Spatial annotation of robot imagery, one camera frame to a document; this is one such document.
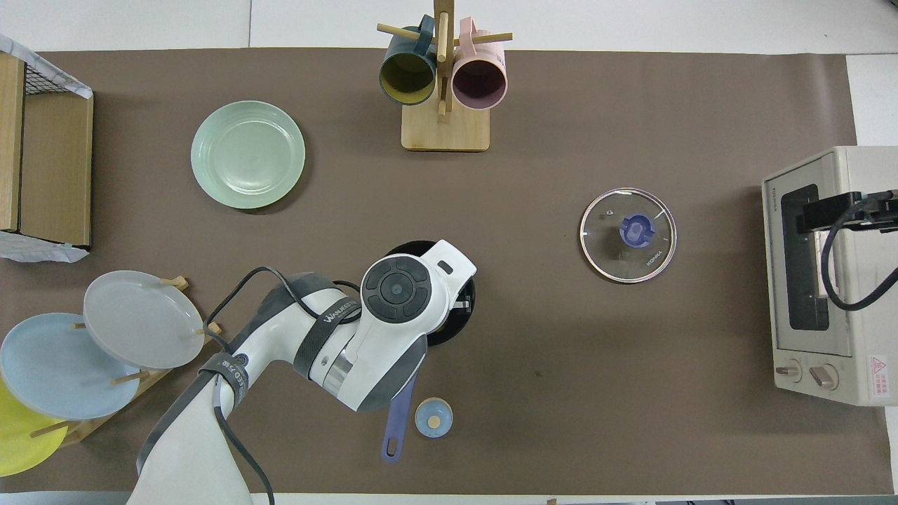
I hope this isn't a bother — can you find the light blue plate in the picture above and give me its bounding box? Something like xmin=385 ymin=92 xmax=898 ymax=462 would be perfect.
xmin=0 ymin=312 xmax=141 ymax=422

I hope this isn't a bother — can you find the brown paper table mat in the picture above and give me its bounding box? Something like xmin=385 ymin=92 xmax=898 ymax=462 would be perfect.
xmin=0 ymin=48 xmax=895 ymax=495

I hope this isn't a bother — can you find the dark teal mug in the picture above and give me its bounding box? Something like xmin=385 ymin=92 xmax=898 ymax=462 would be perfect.
xmin=379 ymin=15 xmax=439 ymax=107

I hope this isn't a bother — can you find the grey plate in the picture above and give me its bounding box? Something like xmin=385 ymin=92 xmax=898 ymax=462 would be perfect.
xmin=83 ymin=270 xmax=206 ymax=370

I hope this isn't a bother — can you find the wooden mug tree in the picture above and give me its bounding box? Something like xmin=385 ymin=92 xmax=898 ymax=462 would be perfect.
xmin=377 ymin=0 xmax=513 ymax=152

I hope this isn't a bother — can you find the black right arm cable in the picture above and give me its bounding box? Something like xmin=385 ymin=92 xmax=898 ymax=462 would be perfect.
xmin=821 ymin=193 xmax=898 ymax=311

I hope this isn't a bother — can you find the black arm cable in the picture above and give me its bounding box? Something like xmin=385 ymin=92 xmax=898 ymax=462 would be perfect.
xmin=203 ymin=265 xmax=362 ymax=505
xmin=821 ymin=193 xmax=898 ymax=311

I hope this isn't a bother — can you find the pink mug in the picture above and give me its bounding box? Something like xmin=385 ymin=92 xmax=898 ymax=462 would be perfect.
xmin=451 ymin=18 xmax=508 ymax=111

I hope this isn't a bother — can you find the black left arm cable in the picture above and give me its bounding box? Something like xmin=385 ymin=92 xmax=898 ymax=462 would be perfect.
xmin=203 ymin=265 xmax=362 ymax=505

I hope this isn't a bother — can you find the wooden box with mesh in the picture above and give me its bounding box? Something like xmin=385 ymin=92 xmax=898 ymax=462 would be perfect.
xmin=0 ymin=53 xmax=94 ymax=248
xmin=0 ymin=34 xmax=93 ymax=264

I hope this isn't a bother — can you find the metal toaster door handle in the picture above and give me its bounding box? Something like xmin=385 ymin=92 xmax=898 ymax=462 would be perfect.
xmin=812 ymin=228 xmax=840 ymax=299

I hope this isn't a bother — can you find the small blue round cap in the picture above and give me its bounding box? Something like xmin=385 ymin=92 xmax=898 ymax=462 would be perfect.
xmin=415 ymin=397 xmax=454 ymax=439

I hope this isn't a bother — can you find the wooden plate rack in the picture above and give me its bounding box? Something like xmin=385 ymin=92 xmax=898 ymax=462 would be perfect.
xmin=29 ymin=276 xmax=222 ymax=446

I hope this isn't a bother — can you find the black velcro cable strap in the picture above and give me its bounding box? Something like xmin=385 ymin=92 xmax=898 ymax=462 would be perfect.
xmin=199 ymin=353 xmax=250 ymax=409
xmin=293 ymin=295 xmax=363 ymax=379

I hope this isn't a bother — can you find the glass lid purple knob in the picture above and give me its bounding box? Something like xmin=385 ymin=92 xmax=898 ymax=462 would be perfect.
xmin=579 ymin=187 xmax=678 ymax=284

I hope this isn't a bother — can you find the pale green plate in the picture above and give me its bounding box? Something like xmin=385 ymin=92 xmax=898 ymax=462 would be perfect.
xmin=190 ymin=100 xmax=307 ymax=210

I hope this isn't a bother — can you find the black pot purple handle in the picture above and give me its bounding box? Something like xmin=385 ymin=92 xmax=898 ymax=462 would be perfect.
xmin=382 ymin=240 xmax=478 ymax=464

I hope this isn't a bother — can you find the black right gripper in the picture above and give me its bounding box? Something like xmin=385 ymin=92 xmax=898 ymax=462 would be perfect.
xmin=796 ymin=191 xmax=898 ymax=233

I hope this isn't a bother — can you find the beige toaster oven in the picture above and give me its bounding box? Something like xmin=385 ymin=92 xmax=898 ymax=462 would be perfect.
xmin=761 ymin=145 xmax=898 ymax=408

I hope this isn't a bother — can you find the yellow plate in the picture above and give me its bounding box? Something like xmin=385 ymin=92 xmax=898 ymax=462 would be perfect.
xmin=0 ymin=379 xmax=69 ymax=478

